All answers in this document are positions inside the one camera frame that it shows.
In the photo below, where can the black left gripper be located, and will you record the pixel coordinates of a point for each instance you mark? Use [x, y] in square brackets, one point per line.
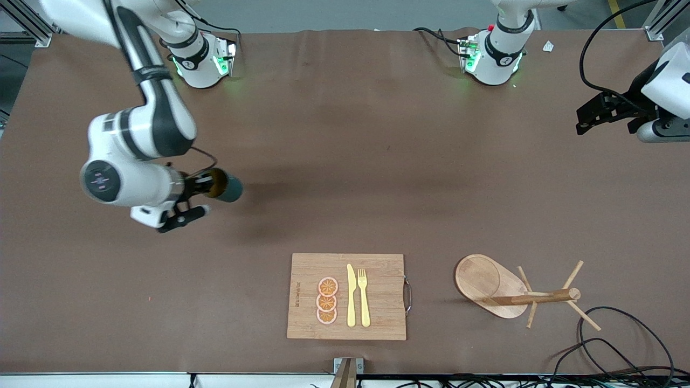
[639, 92]

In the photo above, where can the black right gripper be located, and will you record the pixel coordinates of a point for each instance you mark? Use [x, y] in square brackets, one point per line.
[195, 184]

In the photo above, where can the dark green cup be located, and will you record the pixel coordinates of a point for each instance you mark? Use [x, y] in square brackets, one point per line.
[232, 187]

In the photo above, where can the right arm base connector block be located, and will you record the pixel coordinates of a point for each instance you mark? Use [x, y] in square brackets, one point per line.
[229, 56]

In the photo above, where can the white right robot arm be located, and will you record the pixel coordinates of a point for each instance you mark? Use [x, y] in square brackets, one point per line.
[161, 118]

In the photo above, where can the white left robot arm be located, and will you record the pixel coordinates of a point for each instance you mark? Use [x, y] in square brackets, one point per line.
[496, 64]

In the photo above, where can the left arm base connector block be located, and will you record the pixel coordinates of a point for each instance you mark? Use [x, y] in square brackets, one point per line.
[466, 54]

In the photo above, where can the wooden mug rack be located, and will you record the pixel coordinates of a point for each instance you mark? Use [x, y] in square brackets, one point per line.
[480, 280]

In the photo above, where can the white paper scrap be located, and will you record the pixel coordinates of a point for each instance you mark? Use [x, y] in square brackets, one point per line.
[548, 46]

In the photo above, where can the orange slice toy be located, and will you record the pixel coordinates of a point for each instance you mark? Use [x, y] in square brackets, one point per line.
[328, 286]

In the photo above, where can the yellow plastic knife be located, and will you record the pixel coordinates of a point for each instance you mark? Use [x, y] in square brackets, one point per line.
[351, 302]

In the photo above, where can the yellow plastic fork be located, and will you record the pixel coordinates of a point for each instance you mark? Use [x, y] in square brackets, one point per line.
[365, 304]

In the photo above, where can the bamboo cutting board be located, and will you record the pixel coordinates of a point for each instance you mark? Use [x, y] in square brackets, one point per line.
[377, 302]

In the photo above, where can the aluminium frame profile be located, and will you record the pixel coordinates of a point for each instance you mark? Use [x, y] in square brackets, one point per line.
[27, 27]
[655, 29]

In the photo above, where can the metal bracket with wood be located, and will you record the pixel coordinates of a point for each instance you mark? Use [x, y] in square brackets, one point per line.
[358, 366]

